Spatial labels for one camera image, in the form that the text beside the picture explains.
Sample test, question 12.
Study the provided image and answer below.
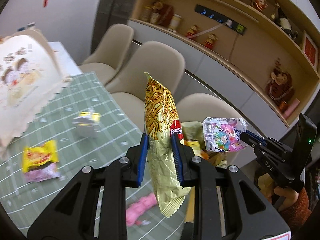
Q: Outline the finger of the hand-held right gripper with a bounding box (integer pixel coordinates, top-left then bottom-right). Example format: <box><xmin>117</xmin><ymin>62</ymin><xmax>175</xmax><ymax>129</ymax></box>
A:
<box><xmin>241</xmin><ymin>133</ymin><xmax>263</xmax><ymax>149</ymax></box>
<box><xmin>246</xmin><ymin>129</ymin><xmax>269</xmax><ymax>143</ymax></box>

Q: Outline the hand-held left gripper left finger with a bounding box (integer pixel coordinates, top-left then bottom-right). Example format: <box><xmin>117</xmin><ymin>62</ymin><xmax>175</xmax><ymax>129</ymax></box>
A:
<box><xmin>26</xmin><ymin>133</ymin><xmax>150</xmax><ymax>240</ymax></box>

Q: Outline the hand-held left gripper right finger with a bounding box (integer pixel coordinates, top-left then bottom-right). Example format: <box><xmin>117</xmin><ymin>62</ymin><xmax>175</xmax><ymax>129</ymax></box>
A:
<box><xmin>171</xmin><ymin>133</ymin><xmax>292</xmax><ymax>240</ymax></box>

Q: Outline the clear pink cartoon wrapper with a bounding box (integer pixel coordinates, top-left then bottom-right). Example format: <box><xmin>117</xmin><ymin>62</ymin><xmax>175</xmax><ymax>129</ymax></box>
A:
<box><xmin>202</xmin><ymin>116</ymin><xmax>248</xmax><ymax>153</ymax></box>

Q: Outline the box of snacks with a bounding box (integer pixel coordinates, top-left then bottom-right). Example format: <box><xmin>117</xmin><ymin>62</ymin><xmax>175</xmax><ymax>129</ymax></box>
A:
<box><xmin>179</xmin><ymin>121</ymin><xmax>229</xmax><ymax>169</ymax></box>

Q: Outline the gold noodle snack packet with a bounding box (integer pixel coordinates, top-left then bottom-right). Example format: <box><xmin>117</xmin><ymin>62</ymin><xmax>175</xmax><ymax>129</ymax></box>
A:
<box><xmin>143</xmin><ymin>72</ymin><xmax>186</xmax><ymax>218</ymax></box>

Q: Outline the person's right hand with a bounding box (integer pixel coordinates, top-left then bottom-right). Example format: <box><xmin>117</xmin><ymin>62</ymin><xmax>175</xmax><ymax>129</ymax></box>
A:
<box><xmin>273</xmin><ymin>186</ymin><xmax>298</xmax><ymax>212</ymax></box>

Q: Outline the pink box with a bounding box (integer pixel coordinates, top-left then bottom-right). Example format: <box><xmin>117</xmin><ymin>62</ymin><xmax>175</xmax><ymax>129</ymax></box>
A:
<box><xmin>284</xmin><ymin>98</ymin><xmax>301</xmax><ymax>117</ymax></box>

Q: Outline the pink candy wrapper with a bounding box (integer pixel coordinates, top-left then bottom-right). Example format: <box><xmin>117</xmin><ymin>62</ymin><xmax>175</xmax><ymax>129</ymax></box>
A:
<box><xmin>124</xmin><ymin>193</ymin><xmax>158</xmax><ymax>227</ymax></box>

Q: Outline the beige dining chair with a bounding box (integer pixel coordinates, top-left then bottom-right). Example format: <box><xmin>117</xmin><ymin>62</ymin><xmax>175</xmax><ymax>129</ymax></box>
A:
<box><xmin>176</xmin><ymin>93</ymin><xmax>241</xmax><ymax>166</ymax></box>
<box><xmin>106</xmin><ymin>41</ymin><xmax>186</xmax><ymax>133</ymax></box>
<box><xmin>79</xmin><ymin>23</ymin><xmax>135</xmax><ymax>85</ymax></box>

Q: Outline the brown gourd ornament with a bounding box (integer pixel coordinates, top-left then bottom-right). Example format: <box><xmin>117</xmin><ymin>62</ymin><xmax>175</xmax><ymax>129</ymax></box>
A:
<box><xmin>266</xmin><ymin>58</ymin><xmax>295</xmax><ymax>101</ymax></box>

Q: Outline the white yellow drink carton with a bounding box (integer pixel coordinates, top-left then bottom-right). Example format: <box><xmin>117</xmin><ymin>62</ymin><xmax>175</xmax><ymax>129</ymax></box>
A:
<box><xmin>72</xmin><ymin>108</ymin><xmax>101</xmax><ymax>138</ymax></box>

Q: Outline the white sideboard cabinet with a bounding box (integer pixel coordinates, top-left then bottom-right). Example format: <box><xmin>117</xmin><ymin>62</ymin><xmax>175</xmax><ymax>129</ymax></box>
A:
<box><xmin>127</xmin><ymin>19</ymin><xmax>288</xmax><ymax>137</ymax></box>

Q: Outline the green checked tablecloth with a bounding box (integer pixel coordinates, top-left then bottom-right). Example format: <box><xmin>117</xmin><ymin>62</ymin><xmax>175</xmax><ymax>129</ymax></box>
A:
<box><xmin>0</xmin><ymin>71</ymin><xmax>193</xmax><ymax>239</ymax></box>

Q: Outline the purple snack wrapper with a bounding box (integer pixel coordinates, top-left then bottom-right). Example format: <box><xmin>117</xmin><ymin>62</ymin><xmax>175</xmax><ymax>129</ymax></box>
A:
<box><xmin>24</xmin><ymin>163</ymin><xmax>61</xmax><ymax>183</ymax></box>

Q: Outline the yellow red snack wrapper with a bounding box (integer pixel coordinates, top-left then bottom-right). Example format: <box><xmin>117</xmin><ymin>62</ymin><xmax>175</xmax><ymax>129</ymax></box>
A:
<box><xmin>22</xmin><ymin>140</ymin><xmax>60</xmax><ymax>173</ymax></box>

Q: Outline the red seated figurine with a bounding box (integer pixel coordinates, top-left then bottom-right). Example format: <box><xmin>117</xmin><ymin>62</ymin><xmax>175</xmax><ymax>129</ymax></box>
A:
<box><xmin>204</xmin><ymin>32</ymin><xmax>218</xmax><ymax>49</ymax></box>
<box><xmin>185</xmin><ymin>24</ymin><xmax>200</xmax><ymax>39</ymax></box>

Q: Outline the dark wine bottle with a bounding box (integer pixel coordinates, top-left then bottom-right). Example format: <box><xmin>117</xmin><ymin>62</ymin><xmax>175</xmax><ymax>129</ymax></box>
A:
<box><xmin>271</xmin><ymin>1</ymin><xmax>298</xmax><ymax>38</ymax></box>

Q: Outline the black power strip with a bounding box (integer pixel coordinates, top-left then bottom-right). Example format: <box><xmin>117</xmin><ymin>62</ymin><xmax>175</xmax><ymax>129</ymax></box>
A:
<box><xmin>194</xmin><ymin>4</ymin><xmax>247</xmax><ymax>35</ymax></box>

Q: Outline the red gold small figurine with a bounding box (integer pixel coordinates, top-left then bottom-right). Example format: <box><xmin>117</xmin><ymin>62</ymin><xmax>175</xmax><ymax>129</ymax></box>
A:
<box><xmin>249</xmin><ymin>0</ymin><xmax>268</xmax><ymax>12</ymax></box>

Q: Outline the white cup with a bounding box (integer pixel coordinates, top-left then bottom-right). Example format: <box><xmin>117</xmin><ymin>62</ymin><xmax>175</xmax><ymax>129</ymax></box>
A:
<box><xmin>169</xmin><ymin>14</ymin><xmax>183</xmax><ymax>32</ymax></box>

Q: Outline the cream printed tote bag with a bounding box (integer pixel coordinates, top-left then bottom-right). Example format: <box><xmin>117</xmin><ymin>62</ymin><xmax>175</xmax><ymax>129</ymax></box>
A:
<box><xmin>0</xmin><ymin>28</ymin><xmax>73</xmax><ymax>161</ymax></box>

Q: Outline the glass jar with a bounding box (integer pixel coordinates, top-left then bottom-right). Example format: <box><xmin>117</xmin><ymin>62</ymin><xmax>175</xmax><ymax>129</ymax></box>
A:
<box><xmin>141</xmin><ymin>6</ymin><xmax>160</xmax><ymax>23</ymax></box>

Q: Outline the brown robed figurine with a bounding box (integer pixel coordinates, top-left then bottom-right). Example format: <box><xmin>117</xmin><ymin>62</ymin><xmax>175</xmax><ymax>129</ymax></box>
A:
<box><xmin>151</xmin><ymin>0</ymin><xmax>175</xmax><ymax>27</ymax></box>

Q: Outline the wooden wall shelf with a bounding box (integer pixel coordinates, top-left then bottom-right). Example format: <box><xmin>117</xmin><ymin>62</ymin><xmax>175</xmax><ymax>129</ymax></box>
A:
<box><xmin>128</xmin><ymin>0</ymin><xmax>320</xmax><ymax>128</ymax></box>

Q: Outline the red picture frame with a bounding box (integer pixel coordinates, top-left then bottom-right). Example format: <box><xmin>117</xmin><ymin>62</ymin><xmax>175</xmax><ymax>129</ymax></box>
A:
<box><xmin>301</xmin><ymin>31</ymin><xmax>320</xmax><ymax>67</ymax></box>

